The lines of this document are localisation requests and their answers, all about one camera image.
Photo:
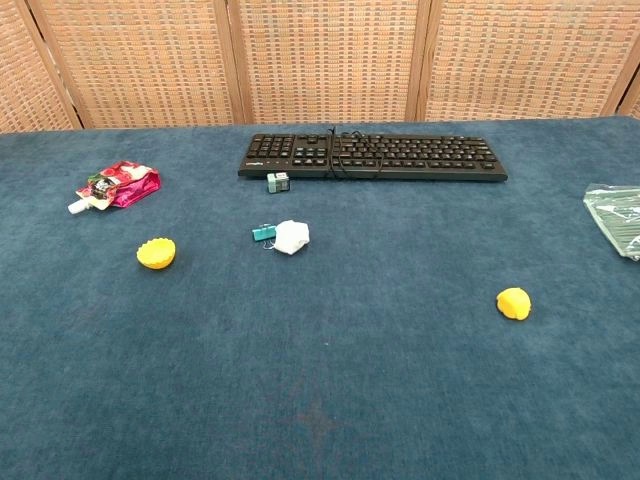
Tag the green dustpan in clear bag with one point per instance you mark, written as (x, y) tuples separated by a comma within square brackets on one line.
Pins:
[(620, 220)]

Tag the yellow ball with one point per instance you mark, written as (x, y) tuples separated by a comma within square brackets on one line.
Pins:
[(156, 255)]

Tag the woven bamboo folding screen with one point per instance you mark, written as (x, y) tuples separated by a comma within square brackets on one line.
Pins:
[(325, 60)]

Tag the small yellow object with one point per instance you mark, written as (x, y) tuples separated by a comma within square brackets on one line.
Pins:
[(514, 304)]

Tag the red spouted drink pouch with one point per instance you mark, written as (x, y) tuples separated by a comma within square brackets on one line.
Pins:
[(125, 187)]

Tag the blue carpet table cloth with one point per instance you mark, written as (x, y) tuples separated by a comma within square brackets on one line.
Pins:
[(320, 375)]

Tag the teal binder clip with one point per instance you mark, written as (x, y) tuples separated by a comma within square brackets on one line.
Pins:
[(263, 233)]

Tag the black computer keyboard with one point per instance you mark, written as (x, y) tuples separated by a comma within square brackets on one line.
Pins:
[(425, 155)]

